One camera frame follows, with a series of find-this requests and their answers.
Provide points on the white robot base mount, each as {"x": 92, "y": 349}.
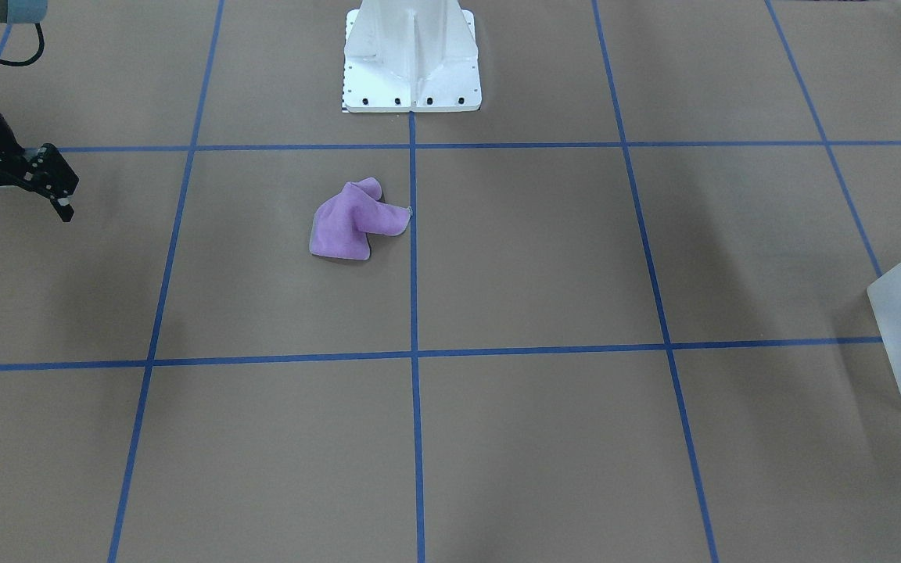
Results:
{"x": 411, "y": 56}

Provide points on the purple microfiber cloth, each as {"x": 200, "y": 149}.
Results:
{"x": 341, "y": 226}

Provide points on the brown table mat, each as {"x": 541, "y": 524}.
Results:
{"x": 628, "y": 322}

